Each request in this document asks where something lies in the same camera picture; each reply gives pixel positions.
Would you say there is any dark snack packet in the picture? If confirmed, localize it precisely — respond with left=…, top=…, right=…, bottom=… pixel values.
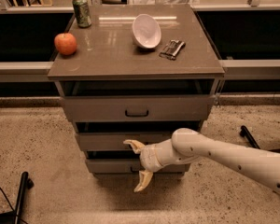
left=159, top=40, right=186, bottom=61

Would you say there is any metal railing frame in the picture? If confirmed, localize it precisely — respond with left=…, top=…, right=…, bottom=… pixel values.
left=0, top=0, right=280, bottom=82

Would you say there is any black stand leg left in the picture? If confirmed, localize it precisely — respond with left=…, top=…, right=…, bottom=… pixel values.
left=0, top=172, right=34, bottom=224

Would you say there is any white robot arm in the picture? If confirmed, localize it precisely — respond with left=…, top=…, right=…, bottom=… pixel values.
left=124, top=128, right=280, bottom=194

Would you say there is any black stand leg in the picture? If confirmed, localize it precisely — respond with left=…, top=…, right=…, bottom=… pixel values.
left=0, top=172, right=34, bottom=224
left=239, top=125, right=280, bottom=156

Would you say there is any green soda can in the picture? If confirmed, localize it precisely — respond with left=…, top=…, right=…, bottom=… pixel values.
left=72, top=0, right=91, bottom=28

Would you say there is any black stand leg right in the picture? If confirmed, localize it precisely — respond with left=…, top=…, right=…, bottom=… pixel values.
left=239, top=125, right=280, bottom=156

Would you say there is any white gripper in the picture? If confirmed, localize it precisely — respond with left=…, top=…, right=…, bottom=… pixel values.
left=123, top=139, right=162, bottom=192

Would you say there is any grey drawer cabinet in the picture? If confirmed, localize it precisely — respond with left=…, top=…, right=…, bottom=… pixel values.
left=47, top=4, right=226, bottom=181

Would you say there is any white bowl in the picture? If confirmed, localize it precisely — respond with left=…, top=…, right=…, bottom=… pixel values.
left=132, top=14, right=161, bottom=49

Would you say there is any grey top drawer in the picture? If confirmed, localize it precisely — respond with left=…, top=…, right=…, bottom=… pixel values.
left=61, top=95, right=214, bottom=122

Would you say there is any red apple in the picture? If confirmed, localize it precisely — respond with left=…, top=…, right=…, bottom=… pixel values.
left=54, top=33, right=77, bottom=55

